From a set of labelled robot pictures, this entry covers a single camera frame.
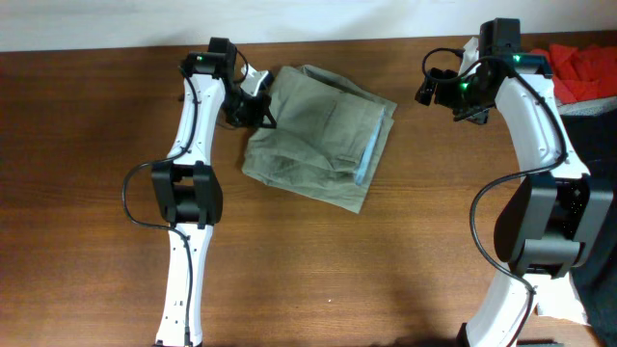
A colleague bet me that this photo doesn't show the khaki green shorts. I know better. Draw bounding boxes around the khaki green shorts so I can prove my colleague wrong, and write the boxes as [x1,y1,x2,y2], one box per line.
[242,65,397,213]

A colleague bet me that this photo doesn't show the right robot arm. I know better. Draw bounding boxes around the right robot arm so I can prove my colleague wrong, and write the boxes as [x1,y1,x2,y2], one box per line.
[416,51,614,346]

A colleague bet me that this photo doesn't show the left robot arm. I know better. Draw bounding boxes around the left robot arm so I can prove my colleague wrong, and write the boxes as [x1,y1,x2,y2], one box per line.
[150,38,277,346]

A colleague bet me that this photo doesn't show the red cloth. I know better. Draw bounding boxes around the red cloth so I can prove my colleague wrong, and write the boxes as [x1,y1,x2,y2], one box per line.
[531,43,616,104]

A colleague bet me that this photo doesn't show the dark navy garment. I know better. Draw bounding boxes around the dark navy garment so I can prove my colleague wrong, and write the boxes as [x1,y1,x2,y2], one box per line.
[558,109,617,347]

